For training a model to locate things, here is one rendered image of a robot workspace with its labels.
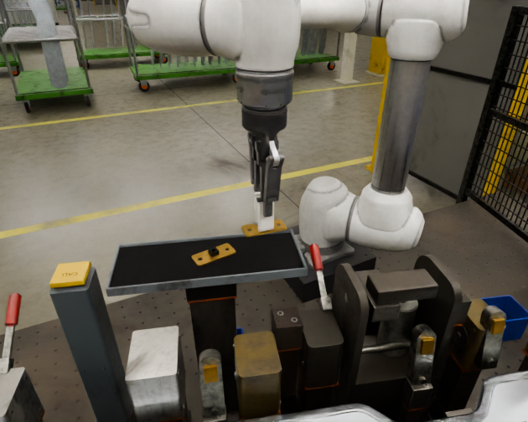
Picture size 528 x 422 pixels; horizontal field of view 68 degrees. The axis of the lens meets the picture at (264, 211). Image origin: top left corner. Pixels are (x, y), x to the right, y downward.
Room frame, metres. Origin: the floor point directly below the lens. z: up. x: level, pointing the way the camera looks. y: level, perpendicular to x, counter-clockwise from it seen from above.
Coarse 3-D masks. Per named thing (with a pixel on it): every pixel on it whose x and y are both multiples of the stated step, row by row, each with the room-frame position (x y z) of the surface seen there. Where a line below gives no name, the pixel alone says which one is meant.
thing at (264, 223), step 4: (260, 204) 0.62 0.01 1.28; (272, 204) 0.62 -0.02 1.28; (260, 208) 0.62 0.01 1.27; (272, 208) 0.62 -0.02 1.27; (260, 212) 0.62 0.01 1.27; (272, 212) 0.62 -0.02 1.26; (260, 216) 0.62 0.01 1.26; (272, 216) 0.62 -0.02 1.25; (260, 220) 0.62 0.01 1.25; (264, 220) 0.62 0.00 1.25; (268, 220) 0.62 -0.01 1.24; (272, 220) 0.62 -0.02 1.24; (260, 224) 0.62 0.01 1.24; (264, 224) 0.62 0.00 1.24; (268, 224) 0.62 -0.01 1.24; (272, 224) 0.62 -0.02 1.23; (260, 228) 0.61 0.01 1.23; (264, 228) 0.62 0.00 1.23; (268, 228) 0.62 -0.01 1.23; (272, 228) 0.62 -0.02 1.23
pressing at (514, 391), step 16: (496, 384) 0.45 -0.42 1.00; (512, 384) 0.45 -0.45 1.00; (480, 400) 0.42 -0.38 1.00; (496, 400) 0.42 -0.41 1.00; (512, 400) 0.42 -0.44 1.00; (272, 416) 0.39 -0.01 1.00; (288, 416) 0.39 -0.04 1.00; (304, 416) 0.39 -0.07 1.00; (320, 416) 0.39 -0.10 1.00; (336, 416) 0.39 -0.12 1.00; (352, 416) 0.39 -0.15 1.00; (368, 416) 0.39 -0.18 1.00; (384, 416) 0.39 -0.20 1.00; (464, 416) 0.39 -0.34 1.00; (480, 416) 0.39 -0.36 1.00; (496, 416) 0.39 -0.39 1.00; (512, 416) 0.39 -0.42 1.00
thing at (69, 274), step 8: (64, 264) 0.60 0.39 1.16; (72, 264) 0.60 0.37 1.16; (80, 264) 0.60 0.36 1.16; (88, 264) 0.60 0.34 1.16; (56, 272) 0.57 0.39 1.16; (64, 272) 0.57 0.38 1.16; (72, 272) 0.57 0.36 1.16; (80, 272) 0.57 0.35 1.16; (88, 272) 0.58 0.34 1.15; (56, 280) 0.55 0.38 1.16; (64, 280) 0.55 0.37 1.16; (72, 280) 0.55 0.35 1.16; (80, 280) 0.55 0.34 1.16
